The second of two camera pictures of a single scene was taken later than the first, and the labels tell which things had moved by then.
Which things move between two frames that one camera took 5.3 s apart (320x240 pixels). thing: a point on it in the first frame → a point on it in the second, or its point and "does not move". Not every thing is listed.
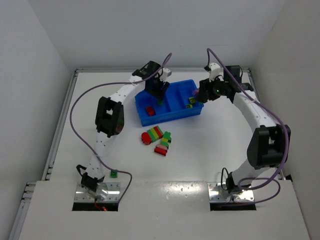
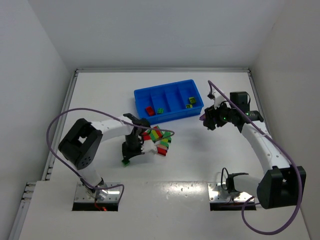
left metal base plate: x=106 y=192 does not move
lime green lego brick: x=192 y=100 does not move
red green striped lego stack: x=152 y=135 does not move
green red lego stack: x=161 y=149 does not move
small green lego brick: x=114 y=174 → x=125 y=163
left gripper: x=157 y=90 → x=131 y=150
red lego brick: x=150 y=111 does not move
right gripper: x=202 y=90 → x=210 y=117
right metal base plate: x=217 y=194 does not move
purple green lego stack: x=195 y=92 → x=203 y=117
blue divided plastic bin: x=179 y=101 does not move
